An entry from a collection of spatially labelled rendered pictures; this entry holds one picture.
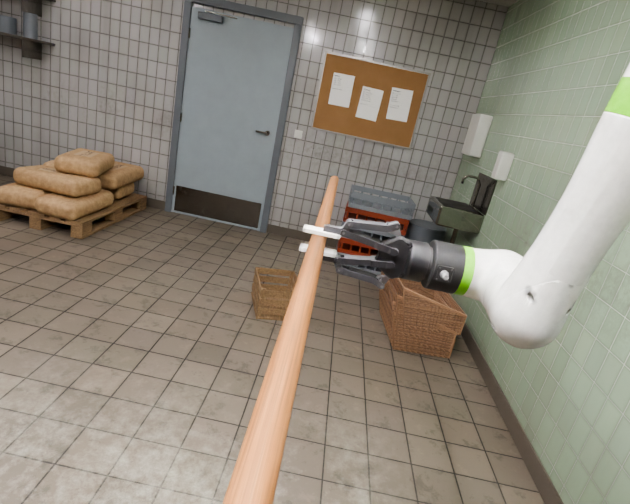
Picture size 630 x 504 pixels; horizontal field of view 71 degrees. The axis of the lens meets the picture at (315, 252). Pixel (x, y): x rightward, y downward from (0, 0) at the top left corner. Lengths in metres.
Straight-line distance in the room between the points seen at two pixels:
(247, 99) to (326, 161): 1.00
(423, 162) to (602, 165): 4.06
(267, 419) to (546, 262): 0.49
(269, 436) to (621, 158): 0.55
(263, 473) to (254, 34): 4.56
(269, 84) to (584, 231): 4.17
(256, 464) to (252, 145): 4.48
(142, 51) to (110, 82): 0.47
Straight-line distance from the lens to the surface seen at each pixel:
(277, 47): 4.69
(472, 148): 4.19
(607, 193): 0.70
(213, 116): 4.81
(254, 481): 0.31
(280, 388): 0.38
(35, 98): 5.68
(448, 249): 0.82
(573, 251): 0.71
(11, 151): 5.93
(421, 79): 4.67
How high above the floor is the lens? 1.43
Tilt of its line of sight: 18 degrees down
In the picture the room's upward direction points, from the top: 12 degrees clockwise
